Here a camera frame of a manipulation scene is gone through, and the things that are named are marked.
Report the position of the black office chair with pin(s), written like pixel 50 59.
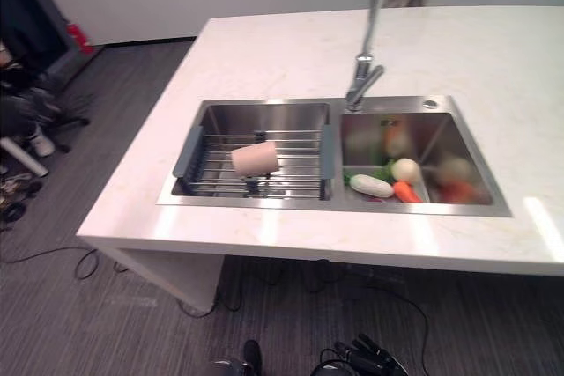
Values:
pixel 39 107

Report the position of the white radish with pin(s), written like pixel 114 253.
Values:
pixel 372 185

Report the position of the orange carrot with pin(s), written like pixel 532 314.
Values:
pixel 406 192

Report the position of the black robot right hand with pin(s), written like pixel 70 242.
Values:
pixel 370 358

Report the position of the green leafy vegetable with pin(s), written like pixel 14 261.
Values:
pixel 382 170

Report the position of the pink cup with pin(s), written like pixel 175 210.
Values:
pixel 254 159

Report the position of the white onion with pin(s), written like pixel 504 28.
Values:
pixel 406 169

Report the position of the round chrome sink button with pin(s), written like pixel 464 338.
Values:
pixel 430 103

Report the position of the white shoe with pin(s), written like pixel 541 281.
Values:
pixel 43 142

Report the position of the red box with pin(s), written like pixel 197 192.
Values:
pixel 79 38

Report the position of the dark robot foot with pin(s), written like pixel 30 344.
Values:
pixel 252 357

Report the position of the white pole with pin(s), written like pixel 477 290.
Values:
pixel 24 157

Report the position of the black cabinet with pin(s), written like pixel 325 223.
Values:
pixel 31 15

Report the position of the chrome sink faucet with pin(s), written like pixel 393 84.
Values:
pixel 369 37

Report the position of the stainless steel double sink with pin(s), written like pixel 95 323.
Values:
pixel 273 118

